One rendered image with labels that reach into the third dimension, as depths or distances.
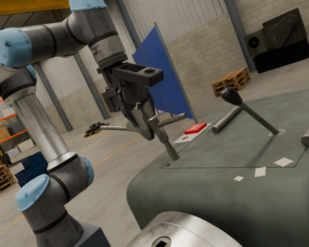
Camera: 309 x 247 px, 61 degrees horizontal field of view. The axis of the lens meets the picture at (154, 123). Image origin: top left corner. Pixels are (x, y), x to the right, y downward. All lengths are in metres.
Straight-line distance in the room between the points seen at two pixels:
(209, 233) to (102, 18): 0.47
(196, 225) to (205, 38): 11.12
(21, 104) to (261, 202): 0.80
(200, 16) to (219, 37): 1.17
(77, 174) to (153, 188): 0.39
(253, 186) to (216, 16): 10.84
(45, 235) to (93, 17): 0.66
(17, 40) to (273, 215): 0.56
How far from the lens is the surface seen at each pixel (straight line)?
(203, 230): 0.48
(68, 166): 0.95
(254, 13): 10.71
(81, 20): 0.63
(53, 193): 0.92
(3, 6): 12.48
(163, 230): 0.49
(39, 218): 0.92
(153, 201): 0.64
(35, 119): 0.97
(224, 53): 11.26
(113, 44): 0.61
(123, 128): 0.70
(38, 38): 0.63
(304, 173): 0.48
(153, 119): 0.59
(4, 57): 0.62
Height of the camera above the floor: 1.49
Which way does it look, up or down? 10 degrees down
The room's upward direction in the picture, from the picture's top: 24 degrees counter-clockwise
